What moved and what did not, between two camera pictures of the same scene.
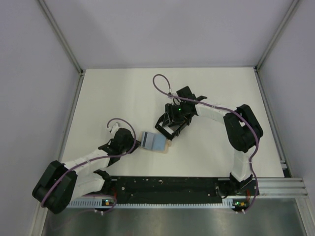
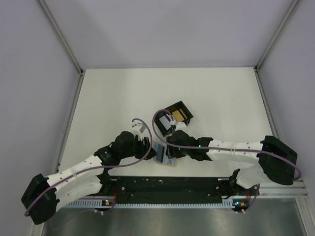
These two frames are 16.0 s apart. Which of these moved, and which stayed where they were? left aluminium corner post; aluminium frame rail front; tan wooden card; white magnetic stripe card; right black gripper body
Moved: tan wooden card; right black gripper body; white magnetic stripe card
Stayed: aluminium frame rail front; left aluminium corner post
